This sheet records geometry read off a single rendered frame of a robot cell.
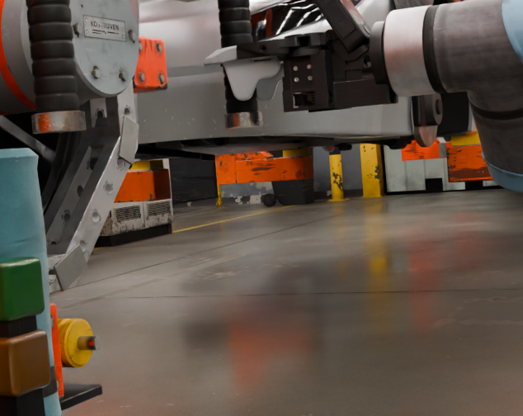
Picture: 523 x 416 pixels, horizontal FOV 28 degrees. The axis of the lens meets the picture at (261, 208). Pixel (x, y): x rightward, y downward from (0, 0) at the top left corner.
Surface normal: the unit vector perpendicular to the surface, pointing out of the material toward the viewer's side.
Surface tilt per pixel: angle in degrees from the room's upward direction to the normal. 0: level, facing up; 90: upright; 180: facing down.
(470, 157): 90
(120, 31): 90
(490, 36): 89
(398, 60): 106
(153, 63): 90
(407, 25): 58
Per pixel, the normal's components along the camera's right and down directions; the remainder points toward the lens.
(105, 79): 0.90, -0.05
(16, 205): 0.70, -0.06
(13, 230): 0.52, -0.04
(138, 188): -0.43, 0.08
